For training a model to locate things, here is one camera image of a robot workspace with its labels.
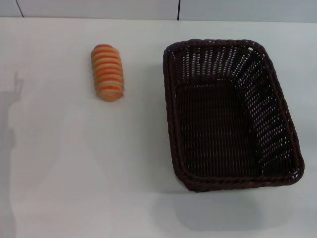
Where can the dark brown woven basket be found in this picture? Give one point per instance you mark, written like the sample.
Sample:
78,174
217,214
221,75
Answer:
213,124

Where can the orange striped bread roll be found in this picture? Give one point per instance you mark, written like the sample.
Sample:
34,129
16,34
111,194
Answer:
107,72

